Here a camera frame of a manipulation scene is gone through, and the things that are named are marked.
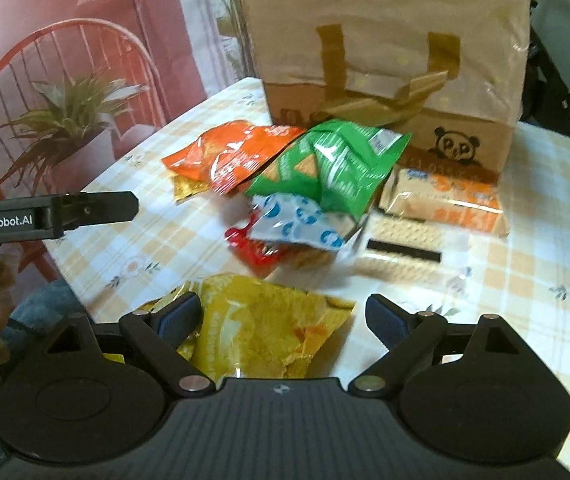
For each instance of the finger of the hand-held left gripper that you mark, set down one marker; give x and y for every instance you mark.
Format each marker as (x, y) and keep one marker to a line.
(105, 207)

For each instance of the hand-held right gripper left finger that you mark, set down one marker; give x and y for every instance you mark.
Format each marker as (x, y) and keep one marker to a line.
(182, 313)

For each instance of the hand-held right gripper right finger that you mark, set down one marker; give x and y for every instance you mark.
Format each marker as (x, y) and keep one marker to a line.
(387, 320)

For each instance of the large yellow chips packet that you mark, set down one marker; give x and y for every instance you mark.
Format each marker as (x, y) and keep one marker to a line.
(260, 325)

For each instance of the small yellow snack packet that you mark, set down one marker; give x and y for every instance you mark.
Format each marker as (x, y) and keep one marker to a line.
(185, 190)

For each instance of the red snack packet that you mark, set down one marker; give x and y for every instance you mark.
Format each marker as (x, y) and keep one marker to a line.
(255, 256)

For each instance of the clear cracker packet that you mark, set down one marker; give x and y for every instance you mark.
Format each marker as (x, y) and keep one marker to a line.
(405, 237)

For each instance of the orange snack packet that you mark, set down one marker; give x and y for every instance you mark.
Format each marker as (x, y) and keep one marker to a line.
(225, 155)

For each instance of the orange and white cracker package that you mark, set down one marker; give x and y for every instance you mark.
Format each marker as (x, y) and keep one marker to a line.
(445, 200)

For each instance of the blue and white snack packet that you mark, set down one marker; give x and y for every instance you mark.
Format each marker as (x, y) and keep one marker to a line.
(290, 220)

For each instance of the green snack packet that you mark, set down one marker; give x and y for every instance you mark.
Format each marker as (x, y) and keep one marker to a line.
(335, 170)

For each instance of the checked floral tablecloth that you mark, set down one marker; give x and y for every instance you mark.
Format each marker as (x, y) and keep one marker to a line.
(540, 220)

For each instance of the black chair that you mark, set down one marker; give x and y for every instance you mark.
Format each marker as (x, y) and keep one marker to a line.
(560, 85)

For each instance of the taped cardboard box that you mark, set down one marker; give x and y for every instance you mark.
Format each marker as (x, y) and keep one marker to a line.
(390, 25)

